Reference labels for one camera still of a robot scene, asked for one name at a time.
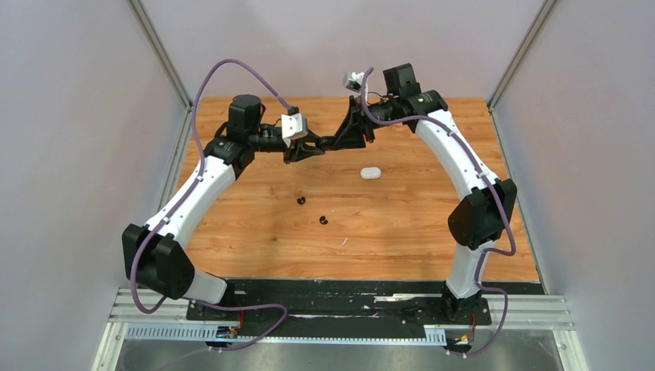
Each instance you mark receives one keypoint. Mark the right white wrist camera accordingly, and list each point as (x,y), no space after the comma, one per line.
(354,81)

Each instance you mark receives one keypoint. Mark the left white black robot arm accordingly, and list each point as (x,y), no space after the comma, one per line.
(154,252)

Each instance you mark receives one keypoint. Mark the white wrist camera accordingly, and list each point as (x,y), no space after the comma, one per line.
(293,126)
(354,81)

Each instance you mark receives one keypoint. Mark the white earbud charging case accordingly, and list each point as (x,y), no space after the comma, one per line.
(370,173)

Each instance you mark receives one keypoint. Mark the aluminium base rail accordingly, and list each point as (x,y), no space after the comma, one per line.
(517,311)

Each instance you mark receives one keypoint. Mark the aluminium corner post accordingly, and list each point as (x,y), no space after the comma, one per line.
(147,27)
(534,30)

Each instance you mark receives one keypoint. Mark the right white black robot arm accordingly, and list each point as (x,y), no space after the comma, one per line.
(486,202)

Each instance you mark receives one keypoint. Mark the left aluminium corner post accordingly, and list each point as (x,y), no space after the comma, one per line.
(147,27)

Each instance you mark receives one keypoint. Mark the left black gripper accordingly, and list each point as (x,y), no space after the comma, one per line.
(302,150)

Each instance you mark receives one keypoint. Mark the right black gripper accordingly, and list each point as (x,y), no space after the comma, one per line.
(351,134)

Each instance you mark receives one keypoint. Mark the black earbud charging case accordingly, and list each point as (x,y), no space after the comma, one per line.
(326,143)

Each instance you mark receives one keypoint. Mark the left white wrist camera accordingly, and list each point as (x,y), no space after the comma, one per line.
(293,126)

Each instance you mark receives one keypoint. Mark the right aluminium corner post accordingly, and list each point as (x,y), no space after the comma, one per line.
(534,30)

